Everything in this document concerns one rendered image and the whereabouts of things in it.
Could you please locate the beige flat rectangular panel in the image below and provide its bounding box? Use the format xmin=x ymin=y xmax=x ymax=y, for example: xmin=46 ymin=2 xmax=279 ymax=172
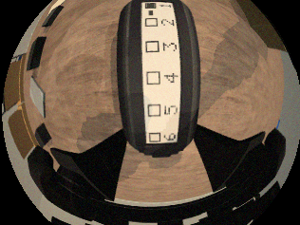
xmin=50 ymin=0 xmax=65 ymax=11

